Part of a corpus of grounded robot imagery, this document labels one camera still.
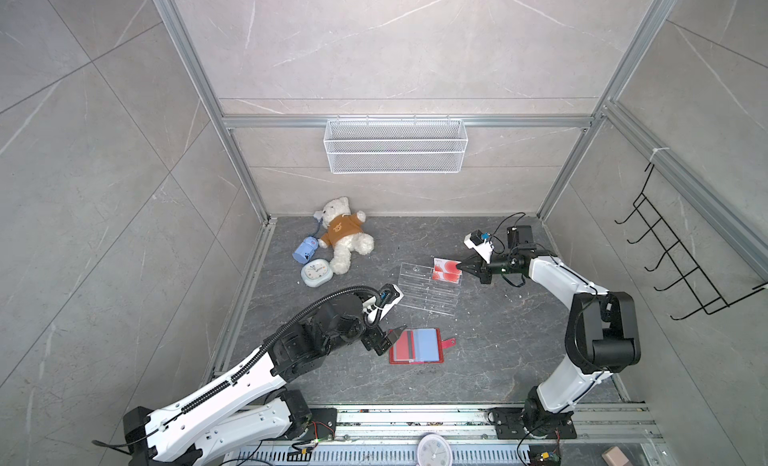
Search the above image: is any red leather card holder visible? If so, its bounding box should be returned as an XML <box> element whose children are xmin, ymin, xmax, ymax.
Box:
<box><xmin>389</xmin><ymin>328</ymin><xmax>457</xmax><ymax>365</ymax></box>

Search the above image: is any pink white credit card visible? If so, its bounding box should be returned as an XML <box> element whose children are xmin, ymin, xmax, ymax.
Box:
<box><xmin>431</xmin><ymin>268</ymin><xmax>462</xmax><ymax>285</ymax></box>
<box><xmin>433</xmin><ymin>258</ymin><xmax>462</xmax><ymax>276</ymax></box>

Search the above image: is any clear acrylic card stand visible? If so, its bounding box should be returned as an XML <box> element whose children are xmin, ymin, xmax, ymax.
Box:
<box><xmin>397</xmin><ymin>263</ymin><xmax>461</xmax><ymax>316</ymax></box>

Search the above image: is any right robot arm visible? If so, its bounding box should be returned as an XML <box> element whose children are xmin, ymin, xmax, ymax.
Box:
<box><xmin>457</xmin><ymin>226</ymin><xmax>641</xmax><ymax>439</ymax></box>

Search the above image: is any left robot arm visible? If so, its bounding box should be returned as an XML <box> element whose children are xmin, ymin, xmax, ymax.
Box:
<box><xmin>121</xmin><ymin>285</ymin><xmax>403</xmax><ymax>465</ymax></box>

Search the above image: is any light blue alarm clock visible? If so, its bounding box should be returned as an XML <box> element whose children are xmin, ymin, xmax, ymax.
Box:
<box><xmin>300</xmin><ymin>259</ymin><xmax>334</xmax><ymax>288</ymax></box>

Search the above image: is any blue small bottle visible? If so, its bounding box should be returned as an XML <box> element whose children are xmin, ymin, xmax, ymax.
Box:
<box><xmin>292</xmin><ymin>236</ymin><xmax>319</xmax><ymax>265</ymax></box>

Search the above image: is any white teddy bear orange shirt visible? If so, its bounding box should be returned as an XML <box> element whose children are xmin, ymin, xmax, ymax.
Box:
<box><xmin>315</xmin><ymin>197</ymin><xmax>375</xmax><ymax>275</ymax></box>

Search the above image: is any white round clock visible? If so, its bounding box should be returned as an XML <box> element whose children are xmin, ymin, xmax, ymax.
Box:
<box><xmin>416</xmin><ymin>433</ymin><xmax>453</xmax><ymax>466</ymax></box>

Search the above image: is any pink block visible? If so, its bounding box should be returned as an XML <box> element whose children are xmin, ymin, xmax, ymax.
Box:
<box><xmin>602</xmin><ymin>446</ymin><xmax>632</xmax><ymax>466</ymax></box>

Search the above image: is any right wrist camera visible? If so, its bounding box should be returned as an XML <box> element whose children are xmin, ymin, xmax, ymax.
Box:
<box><xmin>464</xmin><ymin>230</ymin><xmax>494</xmax><ymax>264</ymax></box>

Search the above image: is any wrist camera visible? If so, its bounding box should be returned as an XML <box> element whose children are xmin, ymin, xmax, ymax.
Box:
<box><xmin>464</xmin><ymin>230</ymin><xmax>494</xmax><ymax>264</ymax></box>
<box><xmin>363</xmin><ymin>284</ymin><xmax>404</xmax><ymax>327</ymax></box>

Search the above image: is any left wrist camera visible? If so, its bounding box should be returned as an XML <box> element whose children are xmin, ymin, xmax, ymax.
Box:
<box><xmin>363</xmin><ymin>284</ymin><xmax>404</xmax><ymax>327</ymax></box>

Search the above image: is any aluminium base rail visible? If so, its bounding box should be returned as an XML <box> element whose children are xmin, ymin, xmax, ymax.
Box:
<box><xmin>161</xmin><ymin>404</ymin><xmax>667</xmax><ymax>466</ymax></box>

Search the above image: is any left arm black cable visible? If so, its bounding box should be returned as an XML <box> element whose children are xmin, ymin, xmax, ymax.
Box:
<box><xmin>92</xmin><ymin>285</ymin><xmax>385</xmax><ymax>452</ymax></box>

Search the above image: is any white wire mesh basket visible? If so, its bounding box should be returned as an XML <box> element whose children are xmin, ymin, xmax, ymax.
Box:
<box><xmin>323</xmin><ymin>119</ymin><xmax>469</xmax><ymax>174</ymax></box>

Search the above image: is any black wire hook rack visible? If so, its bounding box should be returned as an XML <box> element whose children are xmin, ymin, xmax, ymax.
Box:
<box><xmin>613</xmin><ymin>163</ymin><xmax>767</xmax><ymax>322</ymax></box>

